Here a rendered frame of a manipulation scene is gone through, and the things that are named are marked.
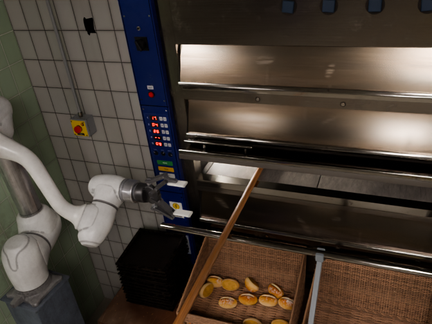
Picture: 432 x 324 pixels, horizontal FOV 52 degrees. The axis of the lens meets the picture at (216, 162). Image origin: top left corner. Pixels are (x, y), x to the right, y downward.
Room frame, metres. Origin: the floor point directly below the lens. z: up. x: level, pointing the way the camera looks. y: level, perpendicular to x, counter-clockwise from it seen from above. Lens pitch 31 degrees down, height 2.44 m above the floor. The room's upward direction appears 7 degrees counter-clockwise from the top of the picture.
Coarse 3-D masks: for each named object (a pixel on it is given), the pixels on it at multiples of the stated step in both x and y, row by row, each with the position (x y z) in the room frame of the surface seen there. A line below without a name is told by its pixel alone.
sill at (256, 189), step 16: (208, 176) 1.92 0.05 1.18; (224, 176) 1.91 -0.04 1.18; (256, 192) 1.78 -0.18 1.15; (272, 192) 1.74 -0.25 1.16; (288, 192) 1.71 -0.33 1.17; (304, 192) 1.69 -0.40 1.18; (320, 192) 1.67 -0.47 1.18; (336, 192) 1.66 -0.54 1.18; (352, 192) 1.64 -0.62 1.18; (368, 208) 1.56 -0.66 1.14; (384, 208) 1.53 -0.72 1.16; (400, 208) 1.50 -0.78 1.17; (416, 208) 1.47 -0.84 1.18
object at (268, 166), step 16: (192, 144) 1.90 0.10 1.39; (208, 160) 1.71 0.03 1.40; (224, 160) 1.68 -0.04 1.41; (240, 160) 1.66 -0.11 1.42; (304, 160) 1.62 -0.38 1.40; (320, 160) 1.61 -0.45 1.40; (336, 160) 1.60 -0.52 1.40; (352, 160) 1.59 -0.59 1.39; (368, 160) 1.58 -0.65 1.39; (384, 160) 1.57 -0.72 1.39; (336, 176) 1.48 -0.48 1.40; (352, 176) 1.45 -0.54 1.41; (368, 176) 1.43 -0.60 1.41
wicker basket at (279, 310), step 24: (216, 264) 1.81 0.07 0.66; (240, 264) 1.76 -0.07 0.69; (264, 264) 1.72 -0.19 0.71; (288, 264) 1.67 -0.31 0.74; (216, 288) 1.71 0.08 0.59; (240, 288) 1.69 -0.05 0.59; (264, 288) 1.67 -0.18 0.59; (288, 288) 1.64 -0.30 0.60; (216, 312) 1.54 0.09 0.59; (240, 312) 1.52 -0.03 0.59; (264, 312) 1.51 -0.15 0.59; (288, 312) 1.49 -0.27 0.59
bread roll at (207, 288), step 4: (204, 284) 1.68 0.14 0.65; (208, 284) 1.68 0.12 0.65; (212, 284) 1.69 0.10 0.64; (204, 288) 1.66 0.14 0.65; (208, 288) 1.67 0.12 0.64; (212, 288) 1.68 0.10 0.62; (200, 292) 1.64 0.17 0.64; (204, 292) 1.64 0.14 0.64; (208, 292) 1.65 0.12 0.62; (204, 296) 1.63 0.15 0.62
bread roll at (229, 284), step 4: (224, 280) 1.70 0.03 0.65; (228, 280) 1.69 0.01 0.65; (232, 280) 1.69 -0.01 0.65; (236, 280) 1.69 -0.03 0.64; (224, 284) 1.68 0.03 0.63; (228, 284) 1.68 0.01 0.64; (232, 284) 1.67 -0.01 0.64; (236, 284) 1.67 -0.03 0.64; (224, 288) 1.67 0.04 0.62; (228, 288) 1.67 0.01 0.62; (232, 288) 1.66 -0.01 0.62; (236, 288) 1.66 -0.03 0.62
